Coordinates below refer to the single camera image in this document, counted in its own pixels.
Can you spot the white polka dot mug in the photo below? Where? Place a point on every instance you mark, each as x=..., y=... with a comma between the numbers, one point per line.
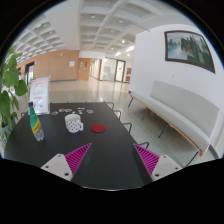
x=73, y=123

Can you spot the red round coaster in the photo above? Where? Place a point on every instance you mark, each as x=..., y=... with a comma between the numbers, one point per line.
x=98, y=128

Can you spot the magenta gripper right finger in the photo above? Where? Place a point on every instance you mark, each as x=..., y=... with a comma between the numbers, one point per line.
x=157, y=166

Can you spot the white standing sign board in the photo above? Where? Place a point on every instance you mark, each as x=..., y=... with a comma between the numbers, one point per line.
x=39, y=95

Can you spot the round colourful coaster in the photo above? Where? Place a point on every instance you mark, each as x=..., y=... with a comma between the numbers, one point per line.
x=65, y=110

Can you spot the green leafy potted plant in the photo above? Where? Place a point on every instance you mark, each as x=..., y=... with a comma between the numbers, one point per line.
x=11, y=87

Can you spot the round sticker coaster left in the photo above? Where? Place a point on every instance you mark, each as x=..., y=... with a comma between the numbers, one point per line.
x=54, y=113

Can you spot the framed landscape painting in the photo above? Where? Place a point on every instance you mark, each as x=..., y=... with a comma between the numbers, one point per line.
x=188, y=47

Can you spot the green plastic water bottle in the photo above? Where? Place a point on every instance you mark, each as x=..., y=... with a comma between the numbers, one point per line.
x=35, y=123

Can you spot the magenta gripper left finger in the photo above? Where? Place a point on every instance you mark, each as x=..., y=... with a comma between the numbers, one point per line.
x=65, y=166

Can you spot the blue small card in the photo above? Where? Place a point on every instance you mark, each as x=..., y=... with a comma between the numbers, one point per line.
x=90, y=111

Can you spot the long white bench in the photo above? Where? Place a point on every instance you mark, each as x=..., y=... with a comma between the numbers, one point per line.
x=193, y=116

